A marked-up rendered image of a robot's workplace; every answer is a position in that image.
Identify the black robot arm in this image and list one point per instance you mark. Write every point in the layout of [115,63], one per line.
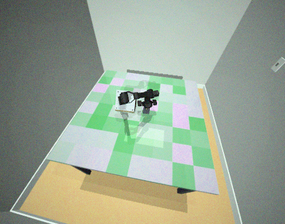
[124,99]

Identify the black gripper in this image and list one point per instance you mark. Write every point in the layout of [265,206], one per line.
[140,103]

